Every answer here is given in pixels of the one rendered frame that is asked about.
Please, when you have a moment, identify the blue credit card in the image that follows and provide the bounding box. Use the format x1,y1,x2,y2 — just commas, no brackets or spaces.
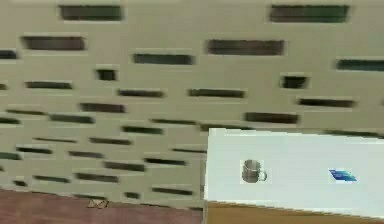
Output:
328,168,358,183

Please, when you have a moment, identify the silver metal mug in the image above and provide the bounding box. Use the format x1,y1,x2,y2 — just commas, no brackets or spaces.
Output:
241,159,268,184

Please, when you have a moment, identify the white topped wooden table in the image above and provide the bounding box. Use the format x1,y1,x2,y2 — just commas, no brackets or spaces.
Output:
200,127,384,224

